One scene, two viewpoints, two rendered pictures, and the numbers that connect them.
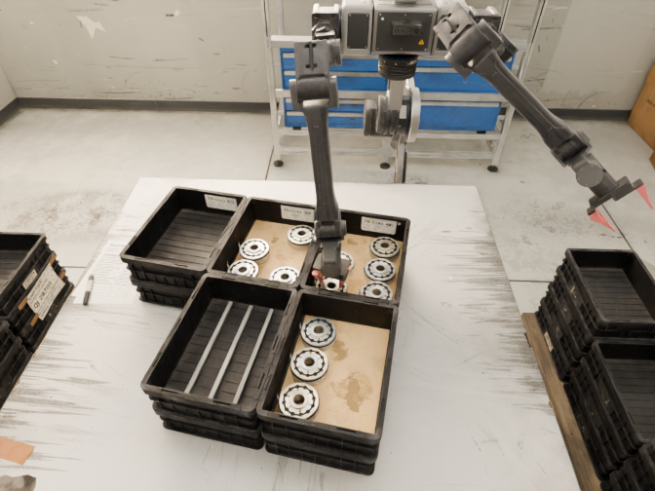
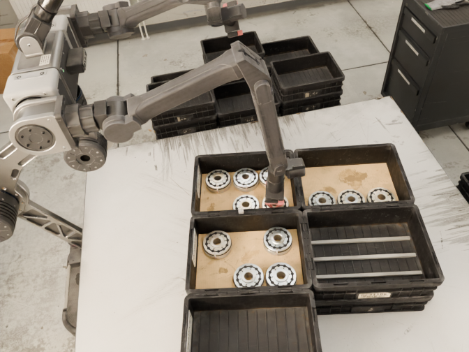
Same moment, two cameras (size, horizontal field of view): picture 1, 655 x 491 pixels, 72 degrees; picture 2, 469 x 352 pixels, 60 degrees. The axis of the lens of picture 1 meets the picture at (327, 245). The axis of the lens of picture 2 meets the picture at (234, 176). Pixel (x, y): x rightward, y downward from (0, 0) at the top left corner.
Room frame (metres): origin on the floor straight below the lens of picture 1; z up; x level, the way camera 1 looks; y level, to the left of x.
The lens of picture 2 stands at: (1.22, 0.89, 2.12)
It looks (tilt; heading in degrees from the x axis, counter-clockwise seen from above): 49 degrees down; 262
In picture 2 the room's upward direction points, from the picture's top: 7 degrees counter-clockwise
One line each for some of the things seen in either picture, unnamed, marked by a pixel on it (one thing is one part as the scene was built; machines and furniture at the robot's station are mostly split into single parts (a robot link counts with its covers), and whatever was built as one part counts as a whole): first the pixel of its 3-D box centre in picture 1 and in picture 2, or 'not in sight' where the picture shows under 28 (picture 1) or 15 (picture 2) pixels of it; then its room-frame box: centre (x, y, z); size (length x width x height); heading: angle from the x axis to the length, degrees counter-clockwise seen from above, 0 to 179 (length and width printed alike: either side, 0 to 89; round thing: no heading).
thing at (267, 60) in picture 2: not in sight; (288, 70); (0.40, -1.55, 0.31); 0.40 x 0.30 x 0.34; 178
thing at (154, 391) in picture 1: (226, 335); (368, 244); (0.72, 0.27, 0.92); 0.40 x 0.30 x 0.02; 168
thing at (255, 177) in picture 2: (380, 269); (245, 177); (1.03, -0.18, 0.86); 0.10 x 0.10 x 0.01
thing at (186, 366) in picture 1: (229, 346); (365, 252); (0.72, 0.27, 0.87); 0.40 x 0.30 x 0.11; 168
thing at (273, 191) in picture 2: (331, 259); (275, 184); (0.95, -0.01, 0.98); 0.10 x 0.07 x 0.07; 73
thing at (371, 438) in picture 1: (333, 357); (350, 176); (0.66, -0.02, 0.92); 0.40 x 0.30 x 0.02; 168
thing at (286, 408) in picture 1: (298, 400); (381, 198); (0.56, 0.07, 0.86); 0.10 x 0.10 x 0.01
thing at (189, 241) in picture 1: (191, 237); (250, 348); (1.18, 0.48, 0.87); 0.40 x 0.30 x 0.11; 168
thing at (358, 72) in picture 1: (334, 91); not in sight; (2.98, -0.04, 0.60); 0.72 x 0.03 x 0.56; 88
